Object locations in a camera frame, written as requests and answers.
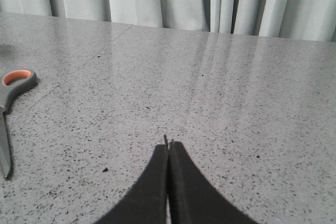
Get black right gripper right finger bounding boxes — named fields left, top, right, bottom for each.
left=169, top=142, right=255, bottom=223

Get grey orange scissors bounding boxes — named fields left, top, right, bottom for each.
left=1, top=69, right=37, bottom=179

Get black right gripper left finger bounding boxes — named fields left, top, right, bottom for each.
left=97, top=135, right=169, bottom=223

